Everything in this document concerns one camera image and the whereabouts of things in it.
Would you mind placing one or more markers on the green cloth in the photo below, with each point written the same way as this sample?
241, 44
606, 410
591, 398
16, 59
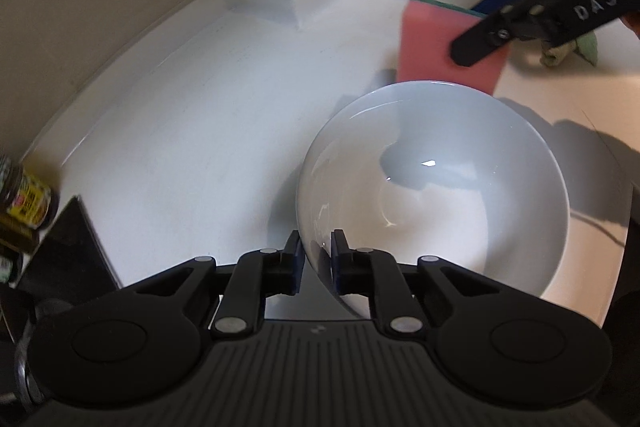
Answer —
580, 47

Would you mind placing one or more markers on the yellow label jar checkered lid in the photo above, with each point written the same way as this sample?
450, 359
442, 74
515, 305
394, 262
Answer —
32, 202

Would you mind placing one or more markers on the pink and green sponge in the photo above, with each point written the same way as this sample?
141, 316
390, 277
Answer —
430, 42

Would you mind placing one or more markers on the white patterned bowl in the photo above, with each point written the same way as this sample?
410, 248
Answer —
450, 232

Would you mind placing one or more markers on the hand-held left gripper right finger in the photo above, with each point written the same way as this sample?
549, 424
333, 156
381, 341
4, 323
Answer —
339, 264

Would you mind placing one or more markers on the black glass gas stove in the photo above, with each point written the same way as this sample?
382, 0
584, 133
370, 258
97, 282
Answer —
70, 257

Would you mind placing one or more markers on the metal stove burner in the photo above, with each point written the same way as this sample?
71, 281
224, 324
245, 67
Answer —
25, 377

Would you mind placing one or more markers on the clear bottle yellow cap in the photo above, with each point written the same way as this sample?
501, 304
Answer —
5, 268

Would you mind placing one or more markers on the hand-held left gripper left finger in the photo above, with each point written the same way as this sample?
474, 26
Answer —
298, 259

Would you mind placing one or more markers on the dark bottle black cap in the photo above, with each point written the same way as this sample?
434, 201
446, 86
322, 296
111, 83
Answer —
17, 239

